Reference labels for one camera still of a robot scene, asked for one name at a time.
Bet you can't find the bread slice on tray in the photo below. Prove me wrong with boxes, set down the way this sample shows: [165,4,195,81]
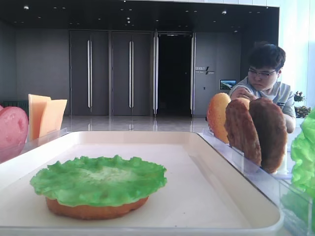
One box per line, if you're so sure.
[46,197,149,220]

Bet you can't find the cream rectangular tray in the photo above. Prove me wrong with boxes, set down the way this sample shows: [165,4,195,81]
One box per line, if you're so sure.
[0,131,284,236]

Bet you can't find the inner brown meat patty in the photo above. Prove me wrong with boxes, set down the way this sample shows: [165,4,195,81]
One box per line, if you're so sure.
[224,99,262,166]

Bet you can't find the outer brown meat patty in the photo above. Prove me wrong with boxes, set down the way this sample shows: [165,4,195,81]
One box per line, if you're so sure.
[249,98,287,174]

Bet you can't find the inner orange cheese slice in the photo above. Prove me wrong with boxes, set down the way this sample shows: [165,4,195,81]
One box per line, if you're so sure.
[39,99,67,137]

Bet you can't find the green lettuce leaf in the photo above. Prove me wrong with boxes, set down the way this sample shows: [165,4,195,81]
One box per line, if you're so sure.
[291,110,315,198]
[30,155,167,207]

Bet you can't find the clear right long rail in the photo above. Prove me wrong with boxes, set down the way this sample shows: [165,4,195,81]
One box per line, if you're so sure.
[201,128,315,236]

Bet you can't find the green lettuce leaf in rack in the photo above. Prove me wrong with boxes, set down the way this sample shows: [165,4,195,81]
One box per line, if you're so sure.
[291,110,315,198]

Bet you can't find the outer red tomato slice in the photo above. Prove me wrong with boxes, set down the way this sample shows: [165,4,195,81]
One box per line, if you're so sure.
[0,107,29,163]

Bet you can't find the person in grey shirt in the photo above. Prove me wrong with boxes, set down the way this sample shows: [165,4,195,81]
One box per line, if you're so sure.
[229,41,296,133]

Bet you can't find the clear long rail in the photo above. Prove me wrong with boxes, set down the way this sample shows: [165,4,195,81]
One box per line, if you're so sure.
[201,128,315,236]
[0,127,68,164]

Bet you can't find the clear left long rail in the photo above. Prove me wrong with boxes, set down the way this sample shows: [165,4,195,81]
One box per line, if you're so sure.
[0,127,68,164]

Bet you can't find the orange cheese slice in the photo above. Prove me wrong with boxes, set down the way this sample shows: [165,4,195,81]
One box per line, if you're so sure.
[28,94,51,141]
[39,99,67,137]

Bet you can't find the inner golden bun slice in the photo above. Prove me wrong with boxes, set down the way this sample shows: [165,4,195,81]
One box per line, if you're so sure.
[207,93,231,144]

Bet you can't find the brown meat patty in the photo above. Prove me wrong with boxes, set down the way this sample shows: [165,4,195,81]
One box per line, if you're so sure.
[224,99,262,166]
[249,98,287,174]

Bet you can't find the dark double doors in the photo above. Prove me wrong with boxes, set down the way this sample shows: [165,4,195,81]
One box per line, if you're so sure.
[69,30,195,117]

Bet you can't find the outer orange cheese slice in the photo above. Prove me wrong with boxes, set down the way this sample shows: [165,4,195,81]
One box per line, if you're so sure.
[28,94,51,141]

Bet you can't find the small wall screen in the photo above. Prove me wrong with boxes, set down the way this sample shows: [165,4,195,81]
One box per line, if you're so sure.
[220,80,237,90]

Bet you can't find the potted plant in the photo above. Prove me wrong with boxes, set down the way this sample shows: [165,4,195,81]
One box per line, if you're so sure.
[294,91,311,118]

